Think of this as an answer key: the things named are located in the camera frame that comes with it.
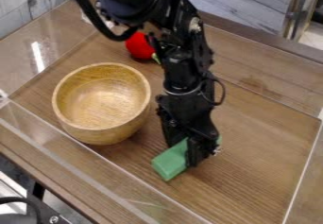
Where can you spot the black metal table frame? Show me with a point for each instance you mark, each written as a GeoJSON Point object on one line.
{"type": "Point", "coordinates": [27, 209]}

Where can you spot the background metal table leg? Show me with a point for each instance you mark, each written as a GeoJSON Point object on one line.
{"type": "Point", "coordinates": [298, 18]}

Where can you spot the brown wooden bowl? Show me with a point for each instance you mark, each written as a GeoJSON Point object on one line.
{"type": "Point", "coordinates": [101, 103]}

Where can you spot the green rectangular block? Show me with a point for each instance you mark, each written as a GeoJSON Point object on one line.
{"type": "Point", "coordinates": [168, 164]}

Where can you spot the red plush strawberry toy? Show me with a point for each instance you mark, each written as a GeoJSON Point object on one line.
{"type": "Point", "coordinates": [139, 48]}

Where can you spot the clear acrylic front panel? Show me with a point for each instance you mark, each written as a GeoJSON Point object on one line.
{"type": "Point", "coordinates": [97, 187]}

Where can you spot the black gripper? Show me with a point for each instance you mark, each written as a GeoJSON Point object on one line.
{"type": "Point", "coordinates": [184, 111]}

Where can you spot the clear acrylic corner bracket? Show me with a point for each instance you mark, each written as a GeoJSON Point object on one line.
{"type": "Point", "coordinates": [91, 16]}

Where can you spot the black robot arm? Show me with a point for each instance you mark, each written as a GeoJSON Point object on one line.
{"type": "Point", "coordinates": [180, 46]}

